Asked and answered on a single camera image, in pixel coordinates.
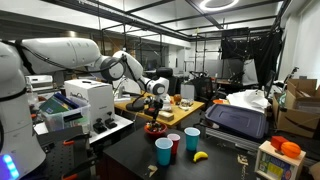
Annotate white equipment box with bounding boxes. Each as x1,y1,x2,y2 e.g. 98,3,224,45
64,79,114,130

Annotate orange toy basketball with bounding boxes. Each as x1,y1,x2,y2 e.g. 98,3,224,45
281,142,301,158

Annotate blue plastic cup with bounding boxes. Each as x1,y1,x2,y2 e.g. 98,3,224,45
155,137,173,166
184,127,200,151

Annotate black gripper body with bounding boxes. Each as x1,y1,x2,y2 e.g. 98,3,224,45
149,98,163,120

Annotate tan cardboard box small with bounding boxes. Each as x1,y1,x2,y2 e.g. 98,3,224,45
158,111,174,121

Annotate wooden desk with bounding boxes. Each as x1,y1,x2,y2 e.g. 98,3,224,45
114,98,205,129

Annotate red bowl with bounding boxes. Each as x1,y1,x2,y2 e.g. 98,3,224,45
144,122,167,137

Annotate brown toy football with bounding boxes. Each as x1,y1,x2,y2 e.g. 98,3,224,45
173,94,182,103

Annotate colourful small toys in bowl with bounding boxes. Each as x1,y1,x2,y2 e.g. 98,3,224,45
146,122,162,132

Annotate white plush chicken toy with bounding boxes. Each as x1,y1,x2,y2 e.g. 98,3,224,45
162,94,172,111

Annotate wooden toy crate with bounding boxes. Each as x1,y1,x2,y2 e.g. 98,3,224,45
255,141,306,180

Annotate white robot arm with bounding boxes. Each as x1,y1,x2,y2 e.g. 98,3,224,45
0,37,168,180

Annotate large cardboard box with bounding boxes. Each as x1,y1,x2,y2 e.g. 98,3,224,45
272,79,320,139

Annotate red toy block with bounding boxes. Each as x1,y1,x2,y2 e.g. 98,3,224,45
271,136,287,150

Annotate black wrist rest pad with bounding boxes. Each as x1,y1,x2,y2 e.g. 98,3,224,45
126,99,147,112

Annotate blue plastic bin lid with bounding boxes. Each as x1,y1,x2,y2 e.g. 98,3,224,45
205,104,268,139

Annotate yellow toy banana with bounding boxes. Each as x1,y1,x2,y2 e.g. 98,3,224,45
193,151,208,163

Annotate white computer monitor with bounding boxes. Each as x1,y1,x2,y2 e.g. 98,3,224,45
112,76,141,100

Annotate black office chair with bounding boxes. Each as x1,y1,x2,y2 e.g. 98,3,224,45
156,67,177,96

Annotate clear plastic storage bin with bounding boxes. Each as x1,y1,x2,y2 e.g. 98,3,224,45
40,96,90,132

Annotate red plastic cup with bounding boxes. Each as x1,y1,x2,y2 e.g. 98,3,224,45
167,133,180,155

